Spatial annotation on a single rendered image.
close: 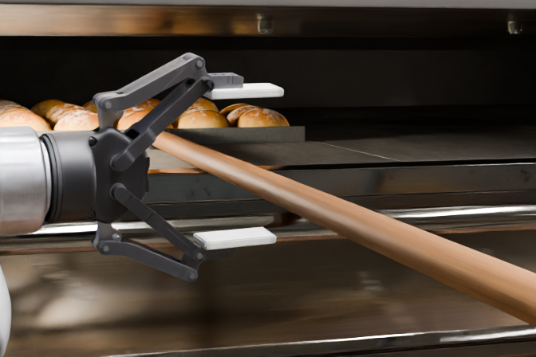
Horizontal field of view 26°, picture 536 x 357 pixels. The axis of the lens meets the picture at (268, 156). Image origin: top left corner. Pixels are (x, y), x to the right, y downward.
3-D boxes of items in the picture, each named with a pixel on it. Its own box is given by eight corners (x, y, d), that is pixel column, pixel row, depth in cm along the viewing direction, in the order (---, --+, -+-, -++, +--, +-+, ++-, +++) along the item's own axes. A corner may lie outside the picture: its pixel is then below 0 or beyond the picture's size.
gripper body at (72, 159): (28, 119, 99) (132, 115, 103) (28, 215, 101) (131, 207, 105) (51, 139, 92) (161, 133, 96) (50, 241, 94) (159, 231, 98)
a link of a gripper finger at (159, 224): (121, 182, 97) (111, 195, 97) (210, 256, 103) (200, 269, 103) (108, 170, 101) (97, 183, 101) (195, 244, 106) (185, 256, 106)
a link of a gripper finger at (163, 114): (108, 165, 101) (97, 154, 100) (200, 78, 103) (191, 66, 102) (122, 176, 97) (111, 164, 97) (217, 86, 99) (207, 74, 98)
